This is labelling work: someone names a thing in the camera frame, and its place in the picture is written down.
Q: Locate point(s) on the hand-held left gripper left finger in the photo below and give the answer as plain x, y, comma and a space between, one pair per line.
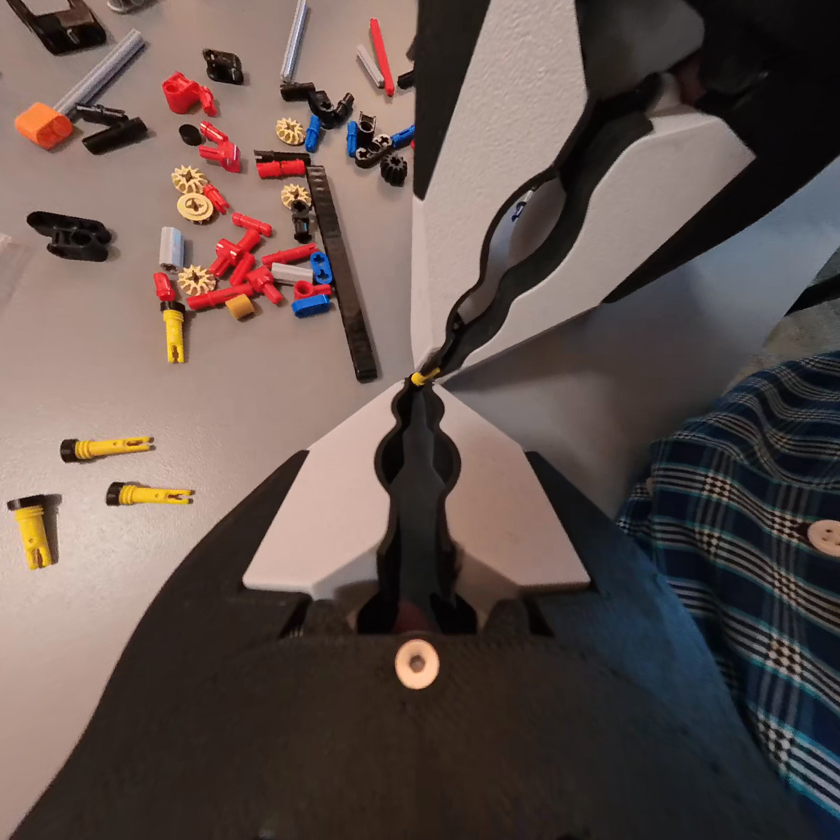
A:
321, 518

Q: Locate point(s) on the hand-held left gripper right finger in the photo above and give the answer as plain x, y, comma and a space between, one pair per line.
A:
512, 518

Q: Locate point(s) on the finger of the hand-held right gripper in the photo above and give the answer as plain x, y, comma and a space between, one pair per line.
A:
518, 98
656, 197

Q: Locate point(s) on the yellow lego axle pin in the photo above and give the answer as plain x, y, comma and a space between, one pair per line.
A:
425, 376

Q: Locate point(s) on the long black lego beam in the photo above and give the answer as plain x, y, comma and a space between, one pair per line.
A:
341, 275

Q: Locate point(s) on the black lego elbow connector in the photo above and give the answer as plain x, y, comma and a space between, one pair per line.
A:
320, 100

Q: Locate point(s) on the black lego axle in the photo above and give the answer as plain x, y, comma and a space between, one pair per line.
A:
405, 79

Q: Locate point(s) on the long blue lego pin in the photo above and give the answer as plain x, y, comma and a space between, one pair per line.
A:
401, 134

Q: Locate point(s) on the red lego axle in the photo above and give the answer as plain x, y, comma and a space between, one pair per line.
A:
382, 56

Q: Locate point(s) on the black lego gear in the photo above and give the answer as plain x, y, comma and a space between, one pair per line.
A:
394, 169

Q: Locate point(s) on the short grey lego axle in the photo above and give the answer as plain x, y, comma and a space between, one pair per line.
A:
369, 65

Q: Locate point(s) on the blue lego liftarm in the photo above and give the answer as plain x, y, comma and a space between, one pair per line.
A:
310, 305
321, 268

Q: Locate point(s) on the tan lego bush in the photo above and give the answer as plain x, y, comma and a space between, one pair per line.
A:
239, 306

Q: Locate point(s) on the cluster of yellow lego pins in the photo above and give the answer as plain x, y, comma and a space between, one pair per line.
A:
105, 448

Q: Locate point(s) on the long grey lego axle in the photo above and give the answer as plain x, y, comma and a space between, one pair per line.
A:
295, 39
98, 72

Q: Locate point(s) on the tan lego gear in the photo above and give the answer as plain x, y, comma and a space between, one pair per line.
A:
289, 131
195, 279
295, 195
189, 178

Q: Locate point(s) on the light grey lego sleeve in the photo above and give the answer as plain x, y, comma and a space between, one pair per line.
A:
292, 272
172, 248

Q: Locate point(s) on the black lego cross connector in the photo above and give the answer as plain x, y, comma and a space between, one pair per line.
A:
302, 220

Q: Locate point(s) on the pile of red lego connectors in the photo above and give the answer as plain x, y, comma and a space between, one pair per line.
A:
243, 256

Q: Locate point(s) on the black lego pin connector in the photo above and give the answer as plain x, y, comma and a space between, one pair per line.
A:
223, 65

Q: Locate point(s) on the dark round lego bush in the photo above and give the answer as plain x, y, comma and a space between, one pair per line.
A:
191, 134

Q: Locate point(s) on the black double lego connector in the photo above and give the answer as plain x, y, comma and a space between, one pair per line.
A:
69, 235

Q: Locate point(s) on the grey lego block connector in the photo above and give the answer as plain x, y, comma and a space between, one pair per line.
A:
131, 3

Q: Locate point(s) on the orange lego bush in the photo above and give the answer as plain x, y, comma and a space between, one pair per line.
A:
43, 124

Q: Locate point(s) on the dark grey thin liftarm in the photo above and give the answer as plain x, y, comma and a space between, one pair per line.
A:
374, 149

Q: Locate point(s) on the black lego bracket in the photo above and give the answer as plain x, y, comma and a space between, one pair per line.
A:
56, 29

